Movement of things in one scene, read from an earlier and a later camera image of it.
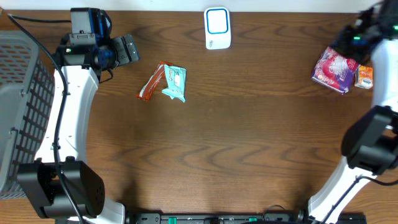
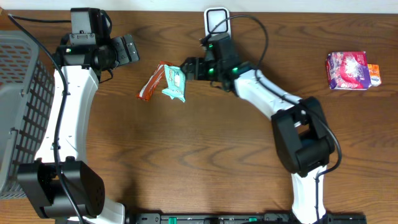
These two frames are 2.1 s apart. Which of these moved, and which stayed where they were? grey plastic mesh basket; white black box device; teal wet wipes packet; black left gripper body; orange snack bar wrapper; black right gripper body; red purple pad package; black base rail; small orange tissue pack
Moved: black right gripper body; small orange tissue pack; red purple pad package
Stayed: grey plastic mesh basket; black base rail; orange snack bar wrapper; black left gripper body; teal wet wipes packet; white black box device
